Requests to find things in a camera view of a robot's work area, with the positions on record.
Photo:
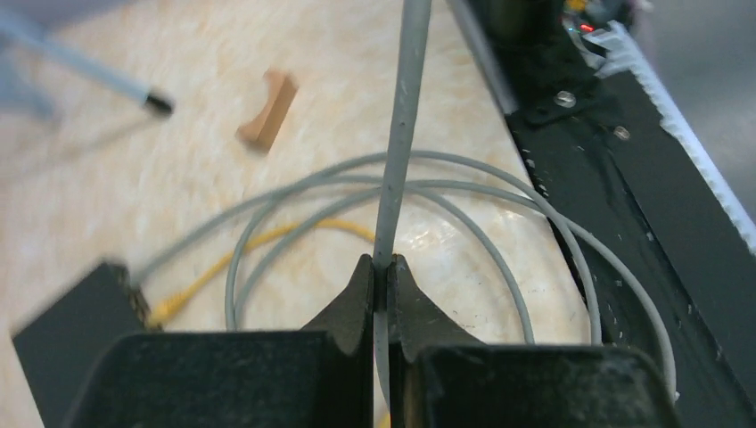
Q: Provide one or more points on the black network switch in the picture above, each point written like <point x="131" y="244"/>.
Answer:
<point x="59" y="346"/>

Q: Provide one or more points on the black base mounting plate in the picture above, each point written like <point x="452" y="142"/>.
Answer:
<point x="595" y="149"/>

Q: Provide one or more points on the white slotted cable duct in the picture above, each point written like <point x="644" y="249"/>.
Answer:
<point x="624" y="54"/>

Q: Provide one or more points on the small wooden piece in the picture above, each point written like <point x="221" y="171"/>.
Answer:
<point x="260" y="133"/>

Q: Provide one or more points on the grey tripod stand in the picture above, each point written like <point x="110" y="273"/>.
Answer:
<point x="18" y="93"/>

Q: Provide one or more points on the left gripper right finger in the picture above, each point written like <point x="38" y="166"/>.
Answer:
<point x="442" y="376"/>

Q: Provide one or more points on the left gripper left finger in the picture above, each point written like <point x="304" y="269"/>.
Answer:
<point x="320" y="375"/>

